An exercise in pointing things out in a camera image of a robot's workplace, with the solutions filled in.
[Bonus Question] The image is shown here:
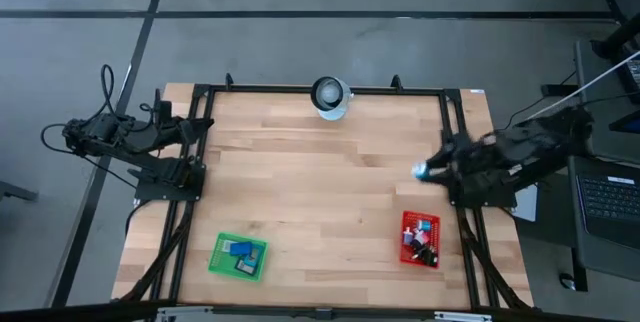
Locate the black power strip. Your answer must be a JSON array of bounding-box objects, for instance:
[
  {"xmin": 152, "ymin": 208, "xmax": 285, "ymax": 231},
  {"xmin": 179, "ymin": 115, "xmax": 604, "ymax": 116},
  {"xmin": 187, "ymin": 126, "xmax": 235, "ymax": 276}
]
[{"xmin": 540, "ymin": 83, "xmax": 571, "ymax": 98}]

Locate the dark tablet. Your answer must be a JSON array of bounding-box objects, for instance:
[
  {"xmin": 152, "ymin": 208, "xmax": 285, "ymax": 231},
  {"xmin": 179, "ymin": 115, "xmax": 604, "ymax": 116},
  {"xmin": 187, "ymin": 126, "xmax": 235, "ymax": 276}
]
[{"xmin": 608, "ymin": 109, "xmax": 640, "ymax": 136}]

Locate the white paper sheet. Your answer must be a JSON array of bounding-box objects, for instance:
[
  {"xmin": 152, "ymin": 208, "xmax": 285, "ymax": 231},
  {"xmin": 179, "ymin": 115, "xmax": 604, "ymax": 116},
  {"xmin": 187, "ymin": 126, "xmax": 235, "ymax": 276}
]
[{"xmin": 512, "ymin": 184, "xmax": 539, "ymax": 223}]

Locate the white round cup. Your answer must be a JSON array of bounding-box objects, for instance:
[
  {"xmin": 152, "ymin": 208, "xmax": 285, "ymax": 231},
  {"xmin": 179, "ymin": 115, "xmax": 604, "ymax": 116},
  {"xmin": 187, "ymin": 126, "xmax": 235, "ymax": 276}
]
[{"xmin": 309, "ymin": 75, "xmax": 355, "ymax": 122}]

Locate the black monitor stand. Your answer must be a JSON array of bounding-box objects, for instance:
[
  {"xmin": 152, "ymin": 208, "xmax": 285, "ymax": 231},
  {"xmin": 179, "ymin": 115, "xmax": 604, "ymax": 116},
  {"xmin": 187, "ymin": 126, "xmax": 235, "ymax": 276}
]
[{"xmin": 589, "ymin": 11, "xmax": 640, "ymax": 63}]

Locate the green plastic basket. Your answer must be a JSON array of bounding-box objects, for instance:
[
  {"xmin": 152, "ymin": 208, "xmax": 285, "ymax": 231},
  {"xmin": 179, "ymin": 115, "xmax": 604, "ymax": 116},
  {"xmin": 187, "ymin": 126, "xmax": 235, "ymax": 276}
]
[{"xmin": 207, "ymin": 231, "xmax": 270, "ymax": 283}]

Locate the black left base cable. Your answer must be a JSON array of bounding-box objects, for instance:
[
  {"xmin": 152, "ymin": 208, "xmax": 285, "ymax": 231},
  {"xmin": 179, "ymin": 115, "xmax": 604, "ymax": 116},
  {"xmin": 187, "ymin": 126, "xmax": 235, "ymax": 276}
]
[{"xmin": 39, "ymin": 121, "xmax": 139, "ymax": 189}]

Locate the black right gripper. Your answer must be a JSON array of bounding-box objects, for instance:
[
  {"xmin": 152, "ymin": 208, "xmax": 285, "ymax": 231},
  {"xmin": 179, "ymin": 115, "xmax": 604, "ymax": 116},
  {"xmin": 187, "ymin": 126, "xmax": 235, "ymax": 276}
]
[{"xmin": 424, "ymin": 131, "xmax": 499, "ymax": 186}]

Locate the dark teal framed device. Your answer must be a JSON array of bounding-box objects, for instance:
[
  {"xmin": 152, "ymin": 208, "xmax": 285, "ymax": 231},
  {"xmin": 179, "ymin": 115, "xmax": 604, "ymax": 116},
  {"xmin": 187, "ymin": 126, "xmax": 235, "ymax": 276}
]
[{"xmin": 234, "ymin": 258, "xmax": 257, "ymax": 276}]

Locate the black horizontal beam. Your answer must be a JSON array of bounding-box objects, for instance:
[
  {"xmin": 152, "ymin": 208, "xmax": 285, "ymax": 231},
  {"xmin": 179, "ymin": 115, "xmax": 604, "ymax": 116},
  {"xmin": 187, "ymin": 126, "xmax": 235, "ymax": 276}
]
[{"xmin": 0, "ymin": 299, "xmax": 640, "ymax": 322}]

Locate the white cable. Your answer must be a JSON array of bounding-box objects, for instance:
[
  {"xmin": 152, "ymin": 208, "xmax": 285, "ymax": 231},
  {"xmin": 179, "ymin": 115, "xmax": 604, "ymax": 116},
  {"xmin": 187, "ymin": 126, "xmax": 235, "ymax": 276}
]
[{"xmin": 527, "ymin": 49, "xmax": 640, "ymax": 121}]

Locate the red plastic basket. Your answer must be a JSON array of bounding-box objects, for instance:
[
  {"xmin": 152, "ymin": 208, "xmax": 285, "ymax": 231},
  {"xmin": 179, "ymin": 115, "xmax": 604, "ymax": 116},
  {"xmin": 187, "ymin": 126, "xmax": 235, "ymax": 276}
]
[{"xmin": 398, "ymin": 210, "xmax": 442, "ymax": 270}]

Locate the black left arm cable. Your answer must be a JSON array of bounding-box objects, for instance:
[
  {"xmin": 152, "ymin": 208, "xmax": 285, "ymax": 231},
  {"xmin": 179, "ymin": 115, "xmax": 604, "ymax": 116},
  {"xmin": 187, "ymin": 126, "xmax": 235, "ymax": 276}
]
[{"xmin": 99, "ymin": 64, "xmax": 154, "ymax": 124}]

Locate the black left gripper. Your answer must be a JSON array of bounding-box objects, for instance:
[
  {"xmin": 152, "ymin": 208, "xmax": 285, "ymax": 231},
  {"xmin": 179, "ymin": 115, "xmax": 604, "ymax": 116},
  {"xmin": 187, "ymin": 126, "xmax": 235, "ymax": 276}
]
[{"xmin": 149, "ymin": 100, "xmax": 216, "ymax": 149}]

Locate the black aluminium table frame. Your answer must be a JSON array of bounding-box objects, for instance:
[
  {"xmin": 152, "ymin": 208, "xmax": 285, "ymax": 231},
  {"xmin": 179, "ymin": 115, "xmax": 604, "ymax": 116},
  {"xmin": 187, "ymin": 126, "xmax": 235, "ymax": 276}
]
[{"xmin": 119, "ymin": 72, "xmax": 534, "ymax": 313}]

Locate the grey desk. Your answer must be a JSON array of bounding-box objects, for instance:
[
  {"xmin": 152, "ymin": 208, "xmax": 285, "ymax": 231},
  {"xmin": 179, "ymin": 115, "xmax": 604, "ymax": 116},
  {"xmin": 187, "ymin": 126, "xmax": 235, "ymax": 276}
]
[{"xmin": 567, "ymin": 39, "xmax": 640, "ymax": 283}]

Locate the black furniture leg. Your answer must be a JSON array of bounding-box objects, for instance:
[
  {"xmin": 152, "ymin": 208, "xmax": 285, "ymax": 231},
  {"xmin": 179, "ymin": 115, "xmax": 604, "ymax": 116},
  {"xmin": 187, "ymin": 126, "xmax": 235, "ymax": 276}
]
[{"xmin": 0, "ymin": 180, "xmax": 39, "ymax": 202}]

